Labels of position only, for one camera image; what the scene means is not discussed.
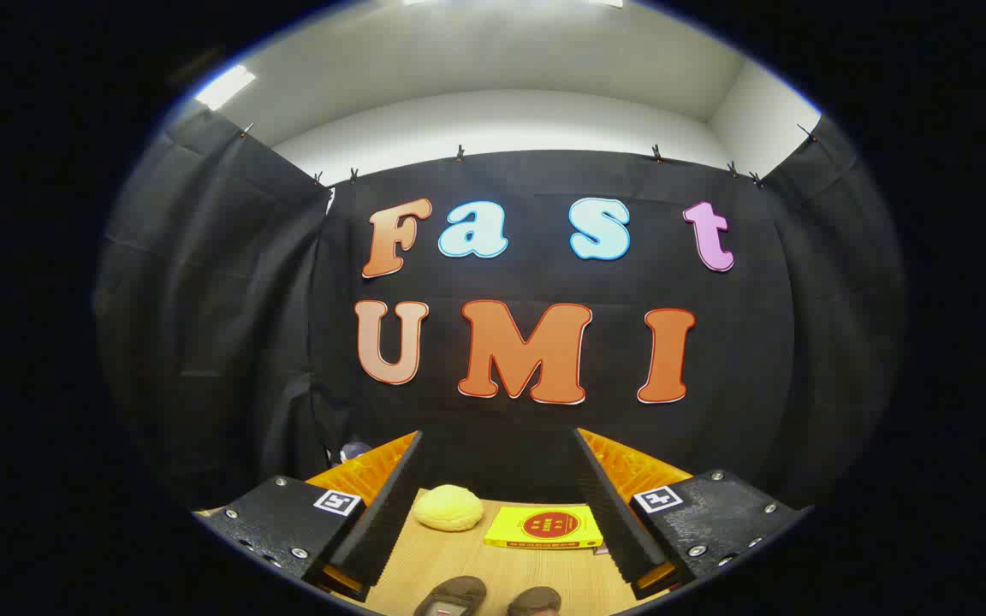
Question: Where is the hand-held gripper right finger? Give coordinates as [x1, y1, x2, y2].
[574, 428, 812, 601]

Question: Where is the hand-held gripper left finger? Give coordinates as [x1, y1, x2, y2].
[192, 430, 424, 602]

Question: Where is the brown suede shoe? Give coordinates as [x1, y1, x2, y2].
[508, 587, 562, 616]
[414, 576, 487, 616]

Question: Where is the yellow bun plush cushion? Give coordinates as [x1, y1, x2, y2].
[413, 484, 485, 533]

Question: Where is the yellow book with red circle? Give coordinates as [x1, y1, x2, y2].
[484, 505, 603, 550]

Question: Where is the ceiling light panel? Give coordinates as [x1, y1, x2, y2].
[193, 65, 257, 110]

